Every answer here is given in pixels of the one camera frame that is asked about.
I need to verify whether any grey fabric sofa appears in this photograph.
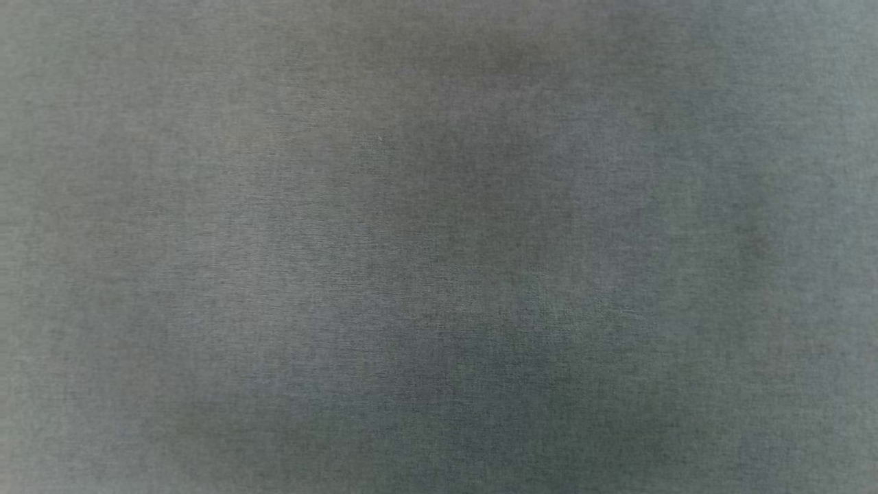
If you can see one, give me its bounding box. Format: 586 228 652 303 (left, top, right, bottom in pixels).
0 0 878 494

